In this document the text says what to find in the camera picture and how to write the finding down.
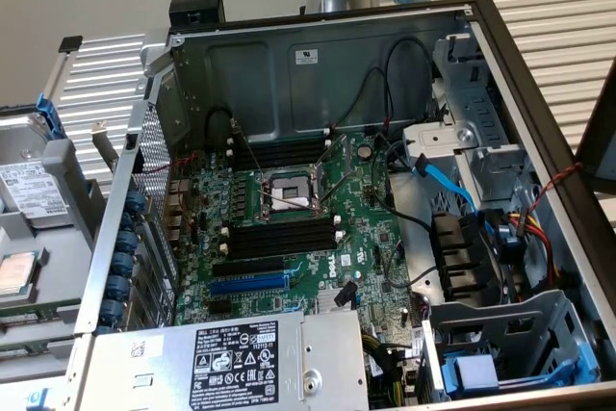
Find silver socket cover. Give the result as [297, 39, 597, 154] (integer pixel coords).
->
[312, 134, 351, 206]

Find CPU socket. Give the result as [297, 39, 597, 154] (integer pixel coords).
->
[257, 167, 333, 225]

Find thin metal locking lever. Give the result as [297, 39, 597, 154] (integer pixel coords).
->
[229, 116, 266, 181]
[258, 189, 317, 215]

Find green motherboard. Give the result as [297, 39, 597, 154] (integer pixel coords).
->
[166, 129, 424, 330]

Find long black expansion slot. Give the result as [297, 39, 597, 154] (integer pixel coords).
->
[211, 255, 286, 279]

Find black board connector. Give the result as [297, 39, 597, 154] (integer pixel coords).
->
[335, 280, 359, 309]

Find blue expansion slot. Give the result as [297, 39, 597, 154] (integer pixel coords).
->
[209, 273, 290, 297]

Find silver heat sink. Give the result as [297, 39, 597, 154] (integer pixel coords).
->
[315, 285, 361, 316]

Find white case sticker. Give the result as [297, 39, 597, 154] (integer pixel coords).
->
[294, 47, 321, 66]

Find open metal PC case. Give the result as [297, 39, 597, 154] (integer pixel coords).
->
[71, 0, 616, 411]

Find silver rear port blocks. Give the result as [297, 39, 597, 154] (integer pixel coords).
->
[163, 177, 189, 248]

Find black fan shroud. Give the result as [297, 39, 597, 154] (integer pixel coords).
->
[429, 211, 498, 307]

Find silver drive cage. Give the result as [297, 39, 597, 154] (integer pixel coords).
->
[401, 33, 536, 206]

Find black box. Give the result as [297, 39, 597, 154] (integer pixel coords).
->
[168, 0, 226, 30]

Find silver power supply unit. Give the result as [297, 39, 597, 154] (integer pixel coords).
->
[89, 309, 371, 411]

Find blue disk bay carrier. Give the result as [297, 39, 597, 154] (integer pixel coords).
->
[440, 346, 587, 398]

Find grey parts rack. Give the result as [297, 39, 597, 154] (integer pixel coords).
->
[0, 102, 108, 386]

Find grey disk bay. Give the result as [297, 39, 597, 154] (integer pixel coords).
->
[418, 288, 603, 403]

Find silver hard disk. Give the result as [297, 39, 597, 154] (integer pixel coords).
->
[0, 112, 73, 230]

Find dark side panel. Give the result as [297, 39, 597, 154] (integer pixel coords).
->
[575, 59, 616, 195]

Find silver CPU chip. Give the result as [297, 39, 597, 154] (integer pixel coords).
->
[0, 250, 40, 297]

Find red and black wire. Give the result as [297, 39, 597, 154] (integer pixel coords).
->
[331, 66, 400, 137]

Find thick black wire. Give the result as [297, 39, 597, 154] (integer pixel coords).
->
[370, 139, 433, 234]

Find short black looped wire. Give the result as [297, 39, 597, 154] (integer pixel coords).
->
[204, 106, 241, 142]

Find thin red wire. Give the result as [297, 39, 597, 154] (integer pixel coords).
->
[163, 150, 199, 219]

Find blue SATA wire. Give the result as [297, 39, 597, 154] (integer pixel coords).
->
[413, 153, 525, 266]

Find grey wire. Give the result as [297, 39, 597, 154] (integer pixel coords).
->
[379, 240, 451, 290]

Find power supply wire bundle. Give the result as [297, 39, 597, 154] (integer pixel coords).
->
[360, 331, 421, 410]

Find silver graphics card bracket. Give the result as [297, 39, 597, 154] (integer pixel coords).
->
[90, 120, 120, 176]

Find yellow red power wires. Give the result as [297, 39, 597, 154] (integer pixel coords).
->
[509, 208, 568, 288]

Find red black twisted wire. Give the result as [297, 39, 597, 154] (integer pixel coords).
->
[526, 163, 583, 220]

